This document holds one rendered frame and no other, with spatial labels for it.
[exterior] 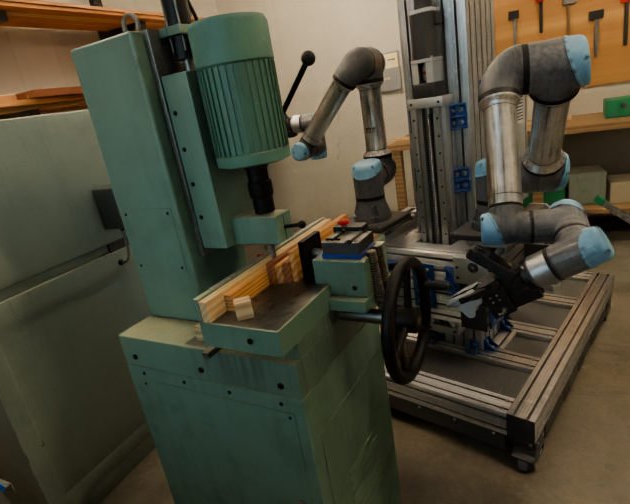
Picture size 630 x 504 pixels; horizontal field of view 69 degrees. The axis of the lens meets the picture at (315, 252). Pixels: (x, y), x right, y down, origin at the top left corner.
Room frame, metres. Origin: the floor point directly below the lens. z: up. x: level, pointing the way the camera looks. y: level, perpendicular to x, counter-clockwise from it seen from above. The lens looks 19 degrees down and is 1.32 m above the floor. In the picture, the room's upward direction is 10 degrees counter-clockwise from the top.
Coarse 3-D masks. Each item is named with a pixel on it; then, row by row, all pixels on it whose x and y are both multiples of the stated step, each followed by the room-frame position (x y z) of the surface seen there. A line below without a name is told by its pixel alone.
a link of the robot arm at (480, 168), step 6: (480, 162) 1.45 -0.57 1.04; (480, 168) 1.43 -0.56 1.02; (480, 174) 1.43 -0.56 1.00; (480, 180) 1.43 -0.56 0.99; (486, 180) 1.41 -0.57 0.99; (480, 186) 1.43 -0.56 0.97; (486, 186) 1.41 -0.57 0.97; (480, 192) 1.43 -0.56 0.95; (486, 192) 1.41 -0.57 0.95; (480, 198) 1.44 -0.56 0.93; (486, 198) 1.42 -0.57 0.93
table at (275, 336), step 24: (384, 240) 1.31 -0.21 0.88; (288, 288) 1.02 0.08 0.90; (312, 288) 1.00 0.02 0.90; (264, 312) 0.91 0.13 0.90; (288, 312) 0.89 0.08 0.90; (312, 312) 0.93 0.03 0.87; (360, 312) 0.95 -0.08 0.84; (216, 336) 0.90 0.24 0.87; (240, 336) 0.86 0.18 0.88; (264, 336) 0.83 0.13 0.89; (288, 336) 0.84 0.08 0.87
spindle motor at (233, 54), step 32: (192, 32) 1.06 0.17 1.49; (224, 32) 1.03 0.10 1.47; (256, 32) 1.05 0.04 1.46; (224, 64) 1.03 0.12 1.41; (256, 64) 1.05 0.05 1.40; (224, 96) 1.04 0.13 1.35; (256, 96) 1.04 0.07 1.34; (224, 128) 1.04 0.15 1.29; (256, 128) 1.04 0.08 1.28; (224, 160) 1.05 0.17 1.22; (256, 160) 1.03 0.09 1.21
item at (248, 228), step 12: (240, 216) 1.13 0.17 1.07; (252, 216) 1.11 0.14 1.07; (264, 216) 1.08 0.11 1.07; (276, 216) 1.07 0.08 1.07; (288, 216) 1.11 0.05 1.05; (240, 228) 1.12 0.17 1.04; (252, 228) 1.10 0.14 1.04; (264, 228) 1.08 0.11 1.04; (276, 228) 1.06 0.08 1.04; (288, 228) 1.10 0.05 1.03; (240, 240) 1.12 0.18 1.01; (252, 240) 1.10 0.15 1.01; (264, 240) 1.08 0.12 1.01; (276, 240) 1.06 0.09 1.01
